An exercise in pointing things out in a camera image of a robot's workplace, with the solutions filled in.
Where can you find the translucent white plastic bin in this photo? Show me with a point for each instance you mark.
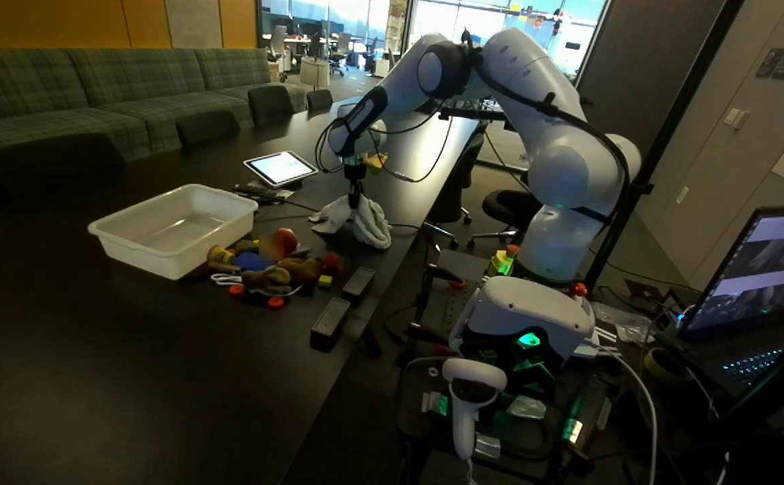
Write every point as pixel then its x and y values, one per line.
pixel 169 231

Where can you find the dark rectangular block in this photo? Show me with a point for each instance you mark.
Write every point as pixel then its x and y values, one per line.
pixel 328 324
pixel 357 284

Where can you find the white VR controller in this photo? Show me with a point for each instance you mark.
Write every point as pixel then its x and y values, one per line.
pixel 473 379

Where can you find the black office chair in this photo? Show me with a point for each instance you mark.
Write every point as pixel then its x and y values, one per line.
pixel 508 208

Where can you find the brown plush toy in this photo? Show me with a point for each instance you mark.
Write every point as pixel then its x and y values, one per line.
pixel 296 270

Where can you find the small yellow cube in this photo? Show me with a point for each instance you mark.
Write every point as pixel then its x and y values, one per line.
pixel 323 280

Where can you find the red toy apple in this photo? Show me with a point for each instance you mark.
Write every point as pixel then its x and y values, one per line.
pixel 284 240

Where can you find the white towel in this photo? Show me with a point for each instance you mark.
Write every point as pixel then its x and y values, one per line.
pixel 365 221

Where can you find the yellow toy cylinder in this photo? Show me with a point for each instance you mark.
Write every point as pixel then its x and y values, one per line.
pixel 219 253

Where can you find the blue toy block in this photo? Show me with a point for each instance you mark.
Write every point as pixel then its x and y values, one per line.
pixel 250 263

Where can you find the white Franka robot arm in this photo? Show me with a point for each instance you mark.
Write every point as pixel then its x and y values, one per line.
pixel 570 171

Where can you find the green plaid sofa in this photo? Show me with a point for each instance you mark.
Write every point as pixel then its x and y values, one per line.
pixel 48 90

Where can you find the red toy piece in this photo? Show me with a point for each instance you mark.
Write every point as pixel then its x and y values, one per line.
pixel 328 260

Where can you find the tan wrist camera mount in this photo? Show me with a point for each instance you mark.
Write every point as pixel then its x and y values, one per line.
pixel 374 163

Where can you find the white wall switch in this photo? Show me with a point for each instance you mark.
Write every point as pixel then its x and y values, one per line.
pixel 737 119

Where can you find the red plastic disc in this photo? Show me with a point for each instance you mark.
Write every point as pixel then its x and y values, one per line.
pixel 234 290
pixel 275 303

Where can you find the large black ottoman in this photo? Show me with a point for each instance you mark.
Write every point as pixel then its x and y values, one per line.
pixel 48 166

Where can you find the open laptop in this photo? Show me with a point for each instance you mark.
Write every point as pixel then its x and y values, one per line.
pixel 769 260

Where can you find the grey wall sign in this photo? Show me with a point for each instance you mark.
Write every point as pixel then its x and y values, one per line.
pixel 780 64

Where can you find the tablet with lit screen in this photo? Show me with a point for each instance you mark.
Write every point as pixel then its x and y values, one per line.
pixel 280 169

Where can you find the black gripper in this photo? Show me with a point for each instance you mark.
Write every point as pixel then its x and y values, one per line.
pixel 353 169

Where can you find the black equipment cart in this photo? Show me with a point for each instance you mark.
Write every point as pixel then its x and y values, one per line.
pixel 535 439

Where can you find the yellow green small device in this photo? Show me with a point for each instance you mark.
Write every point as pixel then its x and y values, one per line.
pixel 501 263

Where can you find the white paper tag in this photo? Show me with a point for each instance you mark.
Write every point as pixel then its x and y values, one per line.
pixel 223 278

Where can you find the small black ottoman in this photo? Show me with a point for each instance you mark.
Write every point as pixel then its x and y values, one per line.
pixel 269 105
pixel 318 101

